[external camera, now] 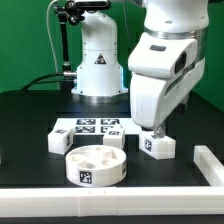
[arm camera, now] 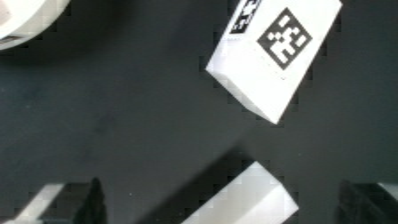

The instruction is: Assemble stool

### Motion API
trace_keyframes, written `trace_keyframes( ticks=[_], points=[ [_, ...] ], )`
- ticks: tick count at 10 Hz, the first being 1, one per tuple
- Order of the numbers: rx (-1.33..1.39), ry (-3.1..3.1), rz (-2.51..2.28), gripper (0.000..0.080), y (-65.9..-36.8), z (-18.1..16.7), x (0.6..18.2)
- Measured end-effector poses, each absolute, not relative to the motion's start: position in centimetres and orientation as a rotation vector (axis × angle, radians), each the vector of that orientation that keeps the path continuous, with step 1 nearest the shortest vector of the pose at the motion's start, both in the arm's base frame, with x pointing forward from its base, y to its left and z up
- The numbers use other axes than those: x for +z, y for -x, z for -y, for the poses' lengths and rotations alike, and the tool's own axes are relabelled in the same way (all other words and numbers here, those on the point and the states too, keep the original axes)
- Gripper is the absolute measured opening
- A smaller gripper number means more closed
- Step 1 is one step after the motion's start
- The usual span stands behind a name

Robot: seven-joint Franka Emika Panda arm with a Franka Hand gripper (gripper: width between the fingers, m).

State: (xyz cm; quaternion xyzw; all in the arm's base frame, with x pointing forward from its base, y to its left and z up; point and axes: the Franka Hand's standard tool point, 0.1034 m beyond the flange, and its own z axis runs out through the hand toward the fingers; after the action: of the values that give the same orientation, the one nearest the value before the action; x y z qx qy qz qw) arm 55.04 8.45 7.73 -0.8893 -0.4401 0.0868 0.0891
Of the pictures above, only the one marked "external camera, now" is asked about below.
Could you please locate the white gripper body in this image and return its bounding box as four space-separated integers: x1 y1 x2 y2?
128 32 205 130

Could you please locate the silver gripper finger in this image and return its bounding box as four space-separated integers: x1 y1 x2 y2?
154 124 166 139

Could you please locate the white cable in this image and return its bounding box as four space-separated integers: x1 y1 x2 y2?
45 0 62 74

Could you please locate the white round stool seat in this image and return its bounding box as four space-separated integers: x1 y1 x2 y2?
65 145 127 187

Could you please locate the white front wall rail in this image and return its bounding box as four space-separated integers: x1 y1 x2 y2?
0 187 224 218

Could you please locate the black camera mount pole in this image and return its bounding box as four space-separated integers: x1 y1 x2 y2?
53 0 86 79

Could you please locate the black cable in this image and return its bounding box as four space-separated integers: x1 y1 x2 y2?
21 73 78 92

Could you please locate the white marker sheet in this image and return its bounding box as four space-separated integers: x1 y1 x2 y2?
54 118 141 135

